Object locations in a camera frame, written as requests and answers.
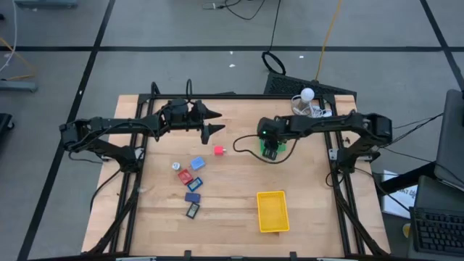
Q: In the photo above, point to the light blue small box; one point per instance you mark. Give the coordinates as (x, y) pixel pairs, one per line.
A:
(197, 163)

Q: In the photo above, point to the grey flat panel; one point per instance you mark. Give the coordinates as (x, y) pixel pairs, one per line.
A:
(451, 137)

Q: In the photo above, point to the black keyboard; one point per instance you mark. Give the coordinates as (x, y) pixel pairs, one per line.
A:
(438, 232)

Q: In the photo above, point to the black perforated panel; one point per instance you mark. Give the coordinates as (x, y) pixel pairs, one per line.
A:
(286, 85)

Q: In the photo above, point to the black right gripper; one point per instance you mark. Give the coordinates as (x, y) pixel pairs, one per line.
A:
(272, 130)

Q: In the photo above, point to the white globe desk lamp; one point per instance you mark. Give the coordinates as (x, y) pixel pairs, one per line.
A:
(307, 94)

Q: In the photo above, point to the black object at floor edge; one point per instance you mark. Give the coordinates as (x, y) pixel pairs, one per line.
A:
(4, 122)

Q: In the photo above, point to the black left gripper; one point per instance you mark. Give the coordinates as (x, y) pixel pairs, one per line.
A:
(181, 114)

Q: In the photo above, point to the dark blue small box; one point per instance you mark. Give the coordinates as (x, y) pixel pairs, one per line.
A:
(192, 197)

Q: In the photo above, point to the red small box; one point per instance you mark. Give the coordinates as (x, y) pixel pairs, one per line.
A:
(185, 177)

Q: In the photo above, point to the black framed small card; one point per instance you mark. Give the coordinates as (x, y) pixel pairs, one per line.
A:
(193, 210)

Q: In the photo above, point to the black diagonal beam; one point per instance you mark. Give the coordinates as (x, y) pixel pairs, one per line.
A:
(402, 181)

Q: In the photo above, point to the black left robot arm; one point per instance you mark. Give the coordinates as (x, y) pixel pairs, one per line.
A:
(108, 125)

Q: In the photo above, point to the yellow plastic tray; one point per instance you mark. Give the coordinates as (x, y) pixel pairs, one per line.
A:
(272, 212)

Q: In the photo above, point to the black aluminium table frame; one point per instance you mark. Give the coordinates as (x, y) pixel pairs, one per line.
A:
(235, 96)

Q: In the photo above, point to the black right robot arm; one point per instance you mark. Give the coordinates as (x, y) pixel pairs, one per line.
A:
(326, 123)

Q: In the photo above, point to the grey floor bar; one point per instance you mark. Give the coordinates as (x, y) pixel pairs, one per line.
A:
(47, 3)
(18, 85)

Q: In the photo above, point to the green plastic tray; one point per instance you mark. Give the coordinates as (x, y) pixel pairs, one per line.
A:
(282, 148)

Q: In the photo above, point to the white small cylinder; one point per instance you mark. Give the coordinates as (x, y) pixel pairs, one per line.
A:
(176, 166)

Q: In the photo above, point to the white paper sheet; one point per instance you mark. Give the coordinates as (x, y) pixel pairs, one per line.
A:
(398, 203)

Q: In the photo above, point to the pink-red cube sharpener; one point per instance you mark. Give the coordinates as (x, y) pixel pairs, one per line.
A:
(218, 151)

